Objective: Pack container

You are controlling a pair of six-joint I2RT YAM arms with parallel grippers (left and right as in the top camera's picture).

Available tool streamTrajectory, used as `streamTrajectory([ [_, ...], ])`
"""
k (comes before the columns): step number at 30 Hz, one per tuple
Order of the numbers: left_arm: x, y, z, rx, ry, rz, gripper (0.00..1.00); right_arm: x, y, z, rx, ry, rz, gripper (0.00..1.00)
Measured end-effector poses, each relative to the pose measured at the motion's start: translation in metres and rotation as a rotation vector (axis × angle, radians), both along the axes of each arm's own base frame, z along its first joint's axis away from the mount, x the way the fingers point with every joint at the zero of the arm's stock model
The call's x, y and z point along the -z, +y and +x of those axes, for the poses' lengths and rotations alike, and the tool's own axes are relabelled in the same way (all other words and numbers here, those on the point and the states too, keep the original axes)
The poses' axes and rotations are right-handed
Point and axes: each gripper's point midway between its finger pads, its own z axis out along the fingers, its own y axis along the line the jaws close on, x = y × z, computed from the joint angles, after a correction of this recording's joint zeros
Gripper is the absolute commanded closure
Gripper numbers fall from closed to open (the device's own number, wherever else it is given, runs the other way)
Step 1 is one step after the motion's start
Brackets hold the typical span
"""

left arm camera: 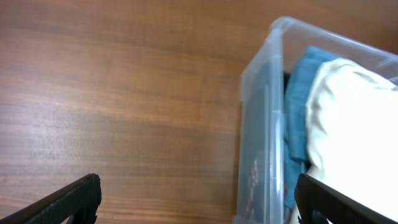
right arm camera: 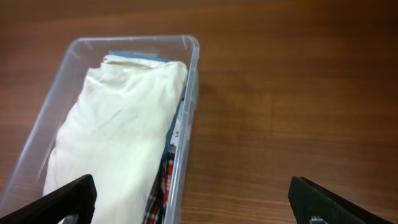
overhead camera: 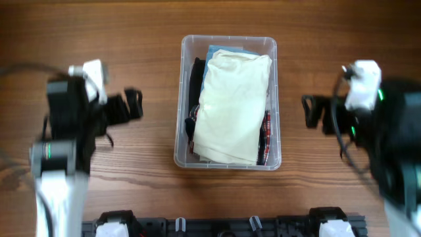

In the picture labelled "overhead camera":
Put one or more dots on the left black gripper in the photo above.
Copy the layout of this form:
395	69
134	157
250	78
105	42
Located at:
122	110

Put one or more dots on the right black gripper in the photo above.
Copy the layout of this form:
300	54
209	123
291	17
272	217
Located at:
312	109

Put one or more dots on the red blue plaid shirt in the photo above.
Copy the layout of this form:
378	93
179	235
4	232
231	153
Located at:
264	138

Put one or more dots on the black garment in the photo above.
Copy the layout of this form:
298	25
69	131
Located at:
195	82

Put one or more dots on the cream cloth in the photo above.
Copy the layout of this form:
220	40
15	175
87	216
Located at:
231	108

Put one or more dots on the blue jeans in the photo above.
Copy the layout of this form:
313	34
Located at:
213	49

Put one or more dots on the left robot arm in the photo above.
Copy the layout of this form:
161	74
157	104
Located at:
60	163

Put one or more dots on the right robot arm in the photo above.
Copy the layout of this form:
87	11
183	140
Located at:
382	145

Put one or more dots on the clear plastic storage container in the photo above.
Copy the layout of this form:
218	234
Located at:
197	46

